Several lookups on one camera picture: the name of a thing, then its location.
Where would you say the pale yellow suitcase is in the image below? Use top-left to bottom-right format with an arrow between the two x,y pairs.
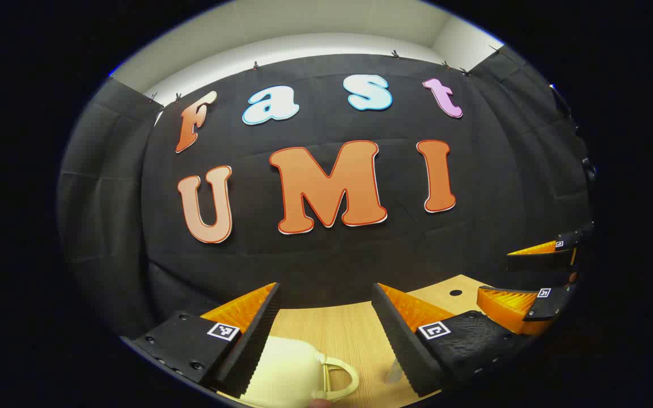
239,335 -> 360,408

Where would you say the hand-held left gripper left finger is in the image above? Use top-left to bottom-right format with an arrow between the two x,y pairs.
118,282 -> 281,399

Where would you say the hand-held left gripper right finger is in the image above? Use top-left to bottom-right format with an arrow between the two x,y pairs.
371,282 -> 534,397

